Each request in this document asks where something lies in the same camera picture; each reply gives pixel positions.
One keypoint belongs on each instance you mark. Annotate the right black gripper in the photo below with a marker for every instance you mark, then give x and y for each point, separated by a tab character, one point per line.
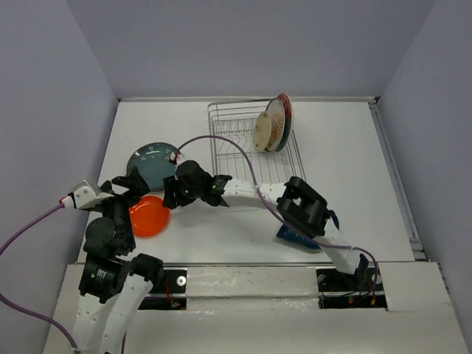
172	184

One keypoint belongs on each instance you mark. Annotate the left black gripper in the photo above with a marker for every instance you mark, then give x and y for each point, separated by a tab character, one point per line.
138	186

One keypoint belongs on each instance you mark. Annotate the dark teal blossom plate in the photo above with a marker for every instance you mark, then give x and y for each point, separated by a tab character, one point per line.
153	162

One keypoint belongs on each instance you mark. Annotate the small beige plate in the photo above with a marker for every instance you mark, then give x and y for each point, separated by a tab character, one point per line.
262	131

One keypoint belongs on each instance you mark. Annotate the white plate orange sunburst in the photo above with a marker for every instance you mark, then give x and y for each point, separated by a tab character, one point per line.
276	112

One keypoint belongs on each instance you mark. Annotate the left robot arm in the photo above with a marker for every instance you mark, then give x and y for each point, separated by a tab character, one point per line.
111	288

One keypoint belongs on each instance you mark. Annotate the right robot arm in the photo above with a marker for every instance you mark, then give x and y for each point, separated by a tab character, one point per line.
300	207

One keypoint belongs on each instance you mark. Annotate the navy blue shell dish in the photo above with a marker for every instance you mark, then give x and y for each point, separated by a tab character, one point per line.
295	236

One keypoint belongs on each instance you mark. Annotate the red and teal floral plate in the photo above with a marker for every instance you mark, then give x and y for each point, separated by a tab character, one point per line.
289	115

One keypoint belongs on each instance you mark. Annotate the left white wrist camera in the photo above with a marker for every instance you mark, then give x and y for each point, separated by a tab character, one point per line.
85	195

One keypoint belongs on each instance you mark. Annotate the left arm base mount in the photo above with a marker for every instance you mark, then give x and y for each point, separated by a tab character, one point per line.
170	294

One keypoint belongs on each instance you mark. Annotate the silver wire dish rack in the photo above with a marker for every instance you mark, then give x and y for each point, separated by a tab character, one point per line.
234	120

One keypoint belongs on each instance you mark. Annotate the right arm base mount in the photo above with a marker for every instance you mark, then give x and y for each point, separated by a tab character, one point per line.
341	291

